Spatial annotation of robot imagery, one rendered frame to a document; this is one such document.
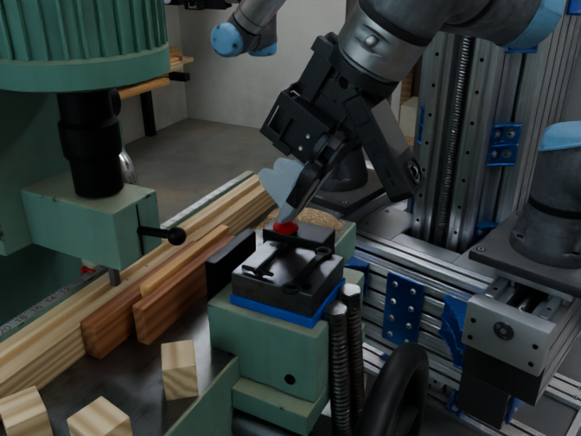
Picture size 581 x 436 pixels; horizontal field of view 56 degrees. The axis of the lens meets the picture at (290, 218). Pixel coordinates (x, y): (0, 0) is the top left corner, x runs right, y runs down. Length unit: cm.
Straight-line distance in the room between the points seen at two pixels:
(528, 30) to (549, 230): 51
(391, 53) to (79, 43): 26
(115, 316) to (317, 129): 31
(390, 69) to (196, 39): 409
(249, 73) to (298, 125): 380
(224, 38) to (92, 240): 76
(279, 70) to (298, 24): 37
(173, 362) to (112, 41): 31
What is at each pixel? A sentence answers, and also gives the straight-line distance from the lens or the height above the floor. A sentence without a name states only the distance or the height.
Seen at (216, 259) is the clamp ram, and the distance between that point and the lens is 62.
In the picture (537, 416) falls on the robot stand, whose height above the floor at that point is 21.
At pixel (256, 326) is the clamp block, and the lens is 59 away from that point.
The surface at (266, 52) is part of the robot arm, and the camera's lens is 142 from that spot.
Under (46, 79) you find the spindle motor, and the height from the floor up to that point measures 121.
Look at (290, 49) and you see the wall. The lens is 415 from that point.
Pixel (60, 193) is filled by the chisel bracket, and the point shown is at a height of 107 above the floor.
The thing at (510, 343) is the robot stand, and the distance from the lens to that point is 99.
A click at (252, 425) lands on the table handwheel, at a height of 82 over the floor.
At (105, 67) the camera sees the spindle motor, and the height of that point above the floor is 122.
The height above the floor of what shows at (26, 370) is 93.
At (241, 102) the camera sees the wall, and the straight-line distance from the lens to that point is 445.
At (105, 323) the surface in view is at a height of 94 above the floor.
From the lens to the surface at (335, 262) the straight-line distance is 60.
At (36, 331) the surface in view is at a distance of 64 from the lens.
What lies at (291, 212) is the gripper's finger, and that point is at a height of 105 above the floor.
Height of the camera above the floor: 131
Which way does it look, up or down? 27 degrees down
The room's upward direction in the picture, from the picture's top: straight up
